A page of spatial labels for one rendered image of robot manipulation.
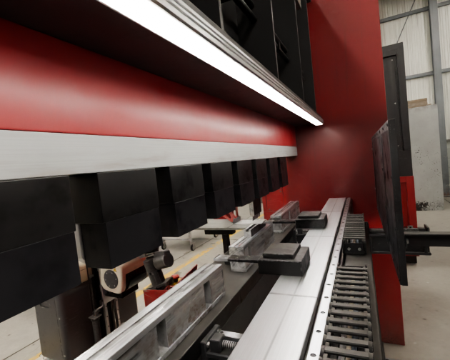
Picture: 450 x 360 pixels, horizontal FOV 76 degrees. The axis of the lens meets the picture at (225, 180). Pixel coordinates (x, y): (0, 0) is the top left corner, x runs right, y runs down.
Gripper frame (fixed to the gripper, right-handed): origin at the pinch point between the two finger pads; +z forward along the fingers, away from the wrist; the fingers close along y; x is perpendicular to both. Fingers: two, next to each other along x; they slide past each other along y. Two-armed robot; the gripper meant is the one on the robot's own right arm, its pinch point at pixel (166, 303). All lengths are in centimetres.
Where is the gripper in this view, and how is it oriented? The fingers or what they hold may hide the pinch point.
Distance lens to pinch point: 130.7
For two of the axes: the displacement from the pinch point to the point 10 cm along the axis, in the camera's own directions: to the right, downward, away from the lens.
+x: 2.6, -0.8, 9.6
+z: 3.7, 9.3, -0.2
